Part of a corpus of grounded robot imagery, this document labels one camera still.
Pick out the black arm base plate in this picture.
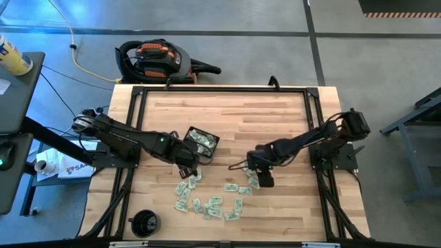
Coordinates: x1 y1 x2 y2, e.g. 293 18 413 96
308 143 359 170
91 143 142 169

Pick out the black orange shop vacuum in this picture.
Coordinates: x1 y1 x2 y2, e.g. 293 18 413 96
114 38 222 85

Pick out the dark grey desk shelf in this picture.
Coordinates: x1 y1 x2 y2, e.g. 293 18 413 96
0 133 34 216

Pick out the black lever handle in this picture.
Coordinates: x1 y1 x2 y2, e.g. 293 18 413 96
347 144 365 160

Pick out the black computer mouse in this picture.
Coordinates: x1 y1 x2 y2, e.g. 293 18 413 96
0 141 17 172

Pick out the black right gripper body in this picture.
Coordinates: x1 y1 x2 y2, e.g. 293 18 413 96
246 144 287 173

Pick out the white printed paper sheet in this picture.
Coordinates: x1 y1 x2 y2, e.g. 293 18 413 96
57 156 96 180

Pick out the yellow extension cable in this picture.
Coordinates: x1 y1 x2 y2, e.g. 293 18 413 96
46 0 123 84

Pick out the black floor cable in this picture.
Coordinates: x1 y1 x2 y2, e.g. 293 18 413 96
42 64 114 92
39 71 80 122

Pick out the yellow wipes canister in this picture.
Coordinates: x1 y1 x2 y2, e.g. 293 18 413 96
0 33 34 76

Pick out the dark low side table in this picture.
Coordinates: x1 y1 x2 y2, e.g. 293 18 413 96
19 141 96 217

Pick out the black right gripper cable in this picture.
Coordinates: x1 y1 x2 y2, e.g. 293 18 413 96
227 157 249 172

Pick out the white paper cup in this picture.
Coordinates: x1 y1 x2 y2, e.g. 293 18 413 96
33 159 56 175

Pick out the black mesh plastic basket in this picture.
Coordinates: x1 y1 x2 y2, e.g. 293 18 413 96
181 125 221 159

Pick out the black mug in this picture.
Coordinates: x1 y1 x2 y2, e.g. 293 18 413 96
127 209 162 239

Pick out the hazard striped floor mat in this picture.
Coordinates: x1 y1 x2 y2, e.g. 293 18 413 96
358 0 441 19

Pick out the silver metal bracket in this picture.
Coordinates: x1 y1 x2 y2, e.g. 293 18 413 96
109 240 149 248
302 242 342 248

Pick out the black aluminium table frame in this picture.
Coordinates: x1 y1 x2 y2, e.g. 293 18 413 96
79 85 371 242

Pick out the dark grey desk top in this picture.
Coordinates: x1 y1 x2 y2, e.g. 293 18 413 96
0 51 46 135

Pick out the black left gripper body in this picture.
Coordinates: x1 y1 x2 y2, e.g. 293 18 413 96
151 131 201 170

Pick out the black desk support beam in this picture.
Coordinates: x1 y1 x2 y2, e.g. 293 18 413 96
20 116 94 166

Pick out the blue metal cart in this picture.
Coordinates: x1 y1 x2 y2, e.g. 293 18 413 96
380 85 441 203

